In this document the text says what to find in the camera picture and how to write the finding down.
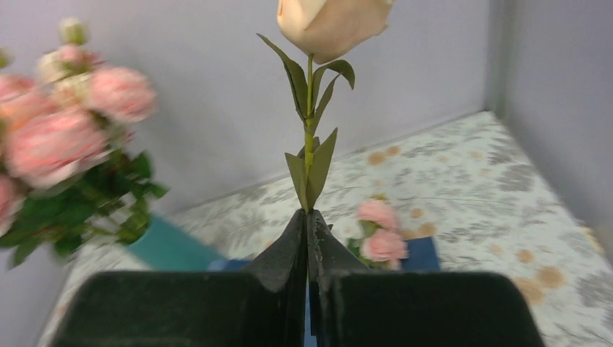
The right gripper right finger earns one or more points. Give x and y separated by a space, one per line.
354 305

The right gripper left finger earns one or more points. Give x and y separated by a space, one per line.
262 304

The pink flowers bunch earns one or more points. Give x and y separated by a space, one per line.
379 243

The blue wrapping paper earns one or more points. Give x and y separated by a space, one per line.
422 258

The cream rosebud flower stem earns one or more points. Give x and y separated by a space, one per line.
324 31

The teal ceramic vase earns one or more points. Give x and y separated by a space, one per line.
166 247

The flower bouquet in vase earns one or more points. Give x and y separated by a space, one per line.
66 175

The floral patterned table mat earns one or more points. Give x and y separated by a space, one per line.
465 183

